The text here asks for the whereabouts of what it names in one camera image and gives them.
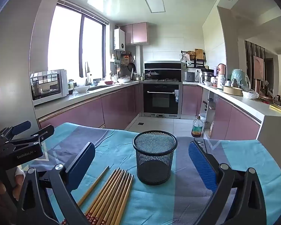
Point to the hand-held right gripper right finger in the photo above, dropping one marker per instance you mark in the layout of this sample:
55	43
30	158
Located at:
201	166

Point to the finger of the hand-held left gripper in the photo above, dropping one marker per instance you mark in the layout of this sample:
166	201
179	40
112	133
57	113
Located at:
35	137
21	127

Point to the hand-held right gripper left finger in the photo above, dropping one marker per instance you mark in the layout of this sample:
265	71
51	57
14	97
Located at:
82	164

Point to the brown wooden chopstick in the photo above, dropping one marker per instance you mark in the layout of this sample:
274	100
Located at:
96	182

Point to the bundle of wooden chopsticks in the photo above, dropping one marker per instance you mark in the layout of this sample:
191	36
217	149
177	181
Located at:
112	192

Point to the black mesh utensil holder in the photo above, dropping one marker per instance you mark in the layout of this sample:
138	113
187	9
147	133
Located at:
154	166

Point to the person's left hand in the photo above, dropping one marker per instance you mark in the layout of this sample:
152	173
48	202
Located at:
18	182

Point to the cooking oil bottle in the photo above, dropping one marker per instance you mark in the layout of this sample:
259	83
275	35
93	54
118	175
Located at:
196	129

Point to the white countertop oven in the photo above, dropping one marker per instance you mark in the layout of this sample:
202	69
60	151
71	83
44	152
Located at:
46	86

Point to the pink base cabinets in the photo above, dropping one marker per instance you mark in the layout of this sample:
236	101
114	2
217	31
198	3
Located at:
236	121
84	112

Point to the teal grey tablecloth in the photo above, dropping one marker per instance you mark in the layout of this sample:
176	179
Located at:
154	204

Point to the large white bowl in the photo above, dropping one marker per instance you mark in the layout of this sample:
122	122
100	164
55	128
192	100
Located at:
81	89

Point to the black built-in oven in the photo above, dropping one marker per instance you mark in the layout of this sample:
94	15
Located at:
160	99

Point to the round beige basin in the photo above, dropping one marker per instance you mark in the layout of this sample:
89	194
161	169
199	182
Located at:
232	90

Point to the small white bowl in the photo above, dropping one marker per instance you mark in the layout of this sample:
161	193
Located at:
207	83

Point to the white plastic bag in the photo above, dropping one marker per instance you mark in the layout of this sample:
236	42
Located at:
250	95

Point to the white jar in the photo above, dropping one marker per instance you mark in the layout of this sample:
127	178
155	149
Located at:
221	80

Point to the stainless steel pot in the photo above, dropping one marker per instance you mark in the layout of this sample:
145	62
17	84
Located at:
207	77

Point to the green appliance in plastic bag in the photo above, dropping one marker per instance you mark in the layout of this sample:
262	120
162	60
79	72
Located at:
238	78

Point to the pale yellow box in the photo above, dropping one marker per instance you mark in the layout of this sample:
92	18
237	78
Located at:
278	109

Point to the purple plastic jug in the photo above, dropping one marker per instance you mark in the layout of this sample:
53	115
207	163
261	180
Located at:
215	70

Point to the kitchen window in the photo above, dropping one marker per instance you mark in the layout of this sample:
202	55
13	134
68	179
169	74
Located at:
65	39

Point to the pink kettle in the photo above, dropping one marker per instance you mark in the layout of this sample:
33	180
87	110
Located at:
221	69

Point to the cooking pot with lid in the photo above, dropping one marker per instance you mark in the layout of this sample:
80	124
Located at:
152	73

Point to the black range hood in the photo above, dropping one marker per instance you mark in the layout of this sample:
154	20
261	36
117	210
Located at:
162	66

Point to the hanging frying pan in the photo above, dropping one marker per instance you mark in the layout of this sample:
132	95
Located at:
131	67

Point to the wooden cutting board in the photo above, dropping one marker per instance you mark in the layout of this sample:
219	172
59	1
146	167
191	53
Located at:
199	54

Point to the white water heater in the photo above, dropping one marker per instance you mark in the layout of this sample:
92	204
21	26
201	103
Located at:
119	38

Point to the pink upper cabinets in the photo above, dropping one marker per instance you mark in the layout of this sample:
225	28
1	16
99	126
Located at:
137	32

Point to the ceiling light panel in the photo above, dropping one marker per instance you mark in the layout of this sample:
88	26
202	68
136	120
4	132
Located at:
155	4

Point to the black wall rack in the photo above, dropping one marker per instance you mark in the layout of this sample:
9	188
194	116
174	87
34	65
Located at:
193	61

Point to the pink wall picture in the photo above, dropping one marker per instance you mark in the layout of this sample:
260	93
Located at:
258	68

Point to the striped wall panel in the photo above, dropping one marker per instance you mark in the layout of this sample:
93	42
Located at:
249	56

